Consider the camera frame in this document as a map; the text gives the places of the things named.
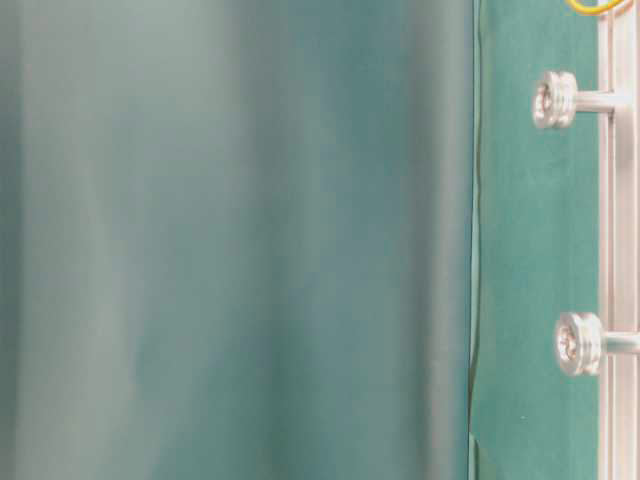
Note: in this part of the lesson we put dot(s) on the yellow rubber band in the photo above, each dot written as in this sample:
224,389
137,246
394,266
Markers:
593,10

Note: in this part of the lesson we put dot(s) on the silver pulley shaft far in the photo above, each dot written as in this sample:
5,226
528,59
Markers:
557,99

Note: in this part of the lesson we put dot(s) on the silver pulley shaft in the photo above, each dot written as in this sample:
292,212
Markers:
557,99
581,343

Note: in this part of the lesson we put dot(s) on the silver pulley shaft near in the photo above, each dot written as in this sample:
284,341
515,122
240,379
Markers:
581,343

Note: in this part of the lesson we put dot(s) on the aluminium extrusion rail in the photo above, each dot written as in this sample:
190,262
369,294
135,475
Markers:
618,36

